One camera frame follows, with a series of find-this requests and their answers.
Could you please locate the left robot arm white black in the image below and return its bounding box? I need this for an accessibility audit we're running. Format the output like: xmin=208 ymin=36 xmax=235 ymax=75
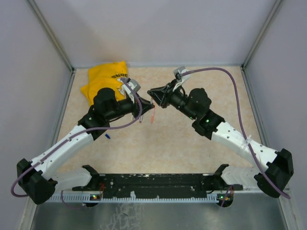
xmin=11 ymin=88 xmax=154 ymax=205

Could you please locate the aluminium frame side rail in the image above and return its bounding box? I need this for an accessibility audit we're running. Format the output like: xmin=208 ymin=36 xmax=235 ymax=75
xmin=240 ymin=66 xmax=276 ymax=172

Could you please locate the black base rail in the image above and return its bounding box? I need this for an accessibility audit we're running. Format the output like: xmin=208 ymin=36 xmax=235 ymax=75
xmin=72 ymin=173 xmax=229 ymax=199

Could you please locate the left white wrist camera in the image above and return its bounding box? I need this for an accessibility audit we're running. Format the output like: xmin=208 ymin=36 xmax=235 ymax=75
xmin=121 ymin=78 xmax=141 ymax=102

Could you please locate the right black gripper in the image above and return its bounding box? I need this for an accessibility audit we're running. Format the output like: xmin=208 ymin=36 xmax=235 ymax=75
xmin=147 ymin=80 xmax=196 ymax=121

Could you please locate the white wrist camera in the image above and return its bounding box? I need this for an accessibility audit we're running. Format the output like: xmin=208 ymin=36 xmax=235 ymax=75
xmin=173 ymin=66 xmax=190 ymax=91
xmin=121 ymin=78 xmax=141 ymax=102

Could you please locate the yellow folded shirt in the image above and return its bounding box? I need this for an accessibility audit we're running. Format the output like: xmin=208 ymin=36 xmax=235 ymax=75
xmin=81 ymin=61 xmax=128 ymax=106

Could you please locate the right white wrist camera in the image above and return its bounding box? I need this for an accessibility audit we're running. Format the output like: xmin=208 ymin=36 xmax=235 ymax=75
xmin=173 ymin=66 xmax=190 ymax=91

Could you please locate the orange white pen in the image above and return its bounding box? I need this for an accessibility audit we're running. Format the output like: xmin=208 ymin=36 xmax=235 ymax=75
xmin=151 ymin=108 xmax=155 ymax=124

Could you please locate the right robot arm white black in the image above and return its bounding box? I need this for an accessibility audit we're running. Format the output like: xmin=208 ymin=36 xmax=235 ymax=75
xmin=147 ymin=84 xmax=294 ymax=198

